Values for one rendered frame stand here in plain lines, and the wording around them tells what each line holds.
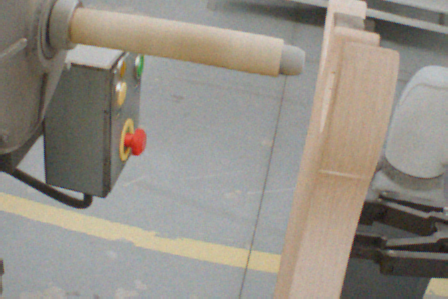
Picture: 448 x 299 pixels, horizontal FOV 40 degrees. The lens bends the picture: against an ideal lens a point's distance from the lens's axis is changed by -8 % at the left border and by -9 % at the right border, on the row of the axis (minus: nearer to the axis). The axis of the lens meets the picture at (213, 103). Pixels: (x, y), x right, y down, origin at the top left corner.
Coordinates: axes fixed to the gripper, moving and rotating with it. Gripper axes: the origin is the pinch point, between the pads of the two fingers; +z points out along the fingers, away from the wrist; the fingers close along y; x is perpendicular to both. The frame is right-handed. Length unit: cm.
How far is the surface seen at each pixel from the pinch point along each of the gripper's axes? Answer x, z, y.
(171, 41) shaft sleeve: 19.3, 18.0, -9.1
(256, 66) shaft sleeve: 18.3, 10.9, -8.9
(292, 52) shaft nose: 19.8, 8.2, -8.2
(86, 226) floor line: -91, 69, 126
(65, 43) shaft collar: 17.9, 27.3, -9.4
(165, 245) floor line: -91, 40, 126
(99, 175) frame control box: -7.4, 30.7, 14.8
